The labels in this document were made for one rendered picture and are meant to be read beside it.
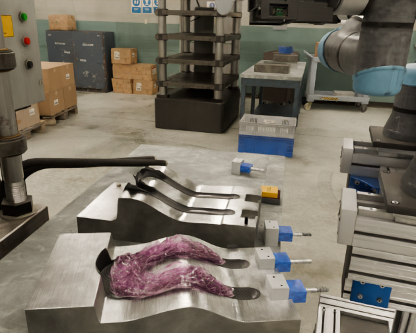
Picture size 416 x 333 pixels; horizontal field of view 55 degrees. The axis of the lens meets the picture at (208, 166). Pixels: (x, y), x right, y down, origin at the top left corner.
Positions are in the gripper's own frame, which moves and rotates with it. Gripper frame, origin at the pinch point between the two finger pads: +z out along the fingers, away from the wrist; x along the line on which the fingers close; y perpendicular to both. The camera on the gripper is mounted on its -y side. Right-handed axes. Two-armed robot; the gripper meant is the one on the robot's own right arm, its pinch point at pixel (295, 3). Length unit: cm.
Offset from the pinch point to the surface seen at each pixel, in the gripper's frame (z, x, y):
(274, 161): -3, -18, 64
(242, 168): -3, -42, 58
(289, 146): 123, 188, 160
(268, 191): -25, -54, 55
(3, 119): 25, -115, 20
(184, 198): -18, -86, 46
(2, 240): 14, -128, 51
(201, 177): 6, -55, 59
